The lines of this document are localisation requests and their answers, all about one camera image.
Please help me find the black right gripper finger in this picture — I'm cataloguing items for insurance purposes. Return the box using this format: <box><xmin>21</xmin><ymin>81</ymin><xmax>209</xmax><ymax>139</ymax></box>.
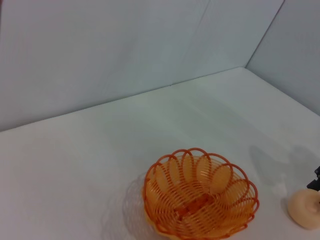
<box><xmin>306</xmin><ymin>165</ymin><xmax>320</xmax><ymax>194</ymax></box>

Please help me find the orange woven plastic basket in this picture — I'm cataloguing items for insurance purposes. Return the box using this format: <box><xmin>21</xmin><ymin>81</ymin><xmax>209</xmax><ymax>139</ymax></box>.
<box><xmin>142</xmin><ymin>147</ymin><xmax>261</xmax><ymax>239</ymax></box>

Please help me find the beige round bun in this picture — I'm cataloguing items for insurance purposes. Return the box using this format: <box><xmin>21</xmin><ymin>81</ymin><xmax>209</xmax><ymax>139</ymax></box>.
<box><xmin>287</xmin><ymin>188</ymin><xmax>320</xmax><ymax>231</ymax></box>

